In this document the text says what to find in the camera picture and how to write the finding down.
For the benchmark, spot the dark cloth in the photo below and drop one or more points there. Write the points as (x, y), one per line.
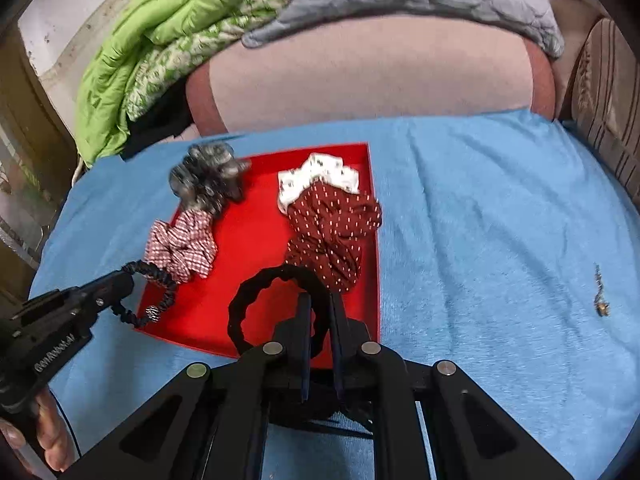
(160, 125)

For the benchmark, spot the red tray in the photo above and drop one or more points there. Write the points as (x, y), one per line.
(250, 240)

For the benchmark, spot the striped cushion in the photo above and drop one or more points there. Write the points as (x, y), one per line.
(610, 85)

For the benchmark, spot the person's left hand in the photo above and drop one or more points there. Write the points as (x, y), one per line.
(50, 430)

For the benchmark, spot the pink cushion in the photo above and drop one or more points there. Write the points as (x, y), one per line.
(350, 75)

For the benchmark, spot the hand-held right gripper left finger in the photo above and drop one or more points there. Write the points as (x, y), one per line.
(306, 340)

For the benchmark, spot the grey sheer scrunchie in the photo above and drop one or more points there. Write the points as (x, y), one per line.
(205, 180)

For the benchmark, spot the blue towel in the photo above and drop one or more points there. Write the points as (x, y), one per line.
(475, 260)

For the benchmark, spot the wooden glass door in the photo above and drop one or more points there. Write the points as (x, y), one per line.
(25, 160)

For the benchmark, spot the red plaid scrunchie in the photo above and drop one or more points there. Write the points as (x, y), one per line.
(182, 250)

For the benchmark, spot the dark red dotted scrunchie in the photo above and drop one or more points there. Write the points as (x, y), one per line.
(330, 230)

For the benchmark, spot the white dotted scrunchie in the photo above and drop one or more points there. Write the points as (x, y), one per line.
(325, 172)

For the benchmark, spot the green quilt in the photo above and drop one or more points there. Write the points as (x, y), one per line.
(130, 60)

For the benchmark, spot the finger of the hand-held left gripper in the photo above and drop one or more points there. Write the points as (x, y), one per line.
(110, 287)

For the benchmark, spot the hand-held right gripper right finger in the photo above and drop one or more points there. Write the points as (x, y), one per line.
(336, 340)

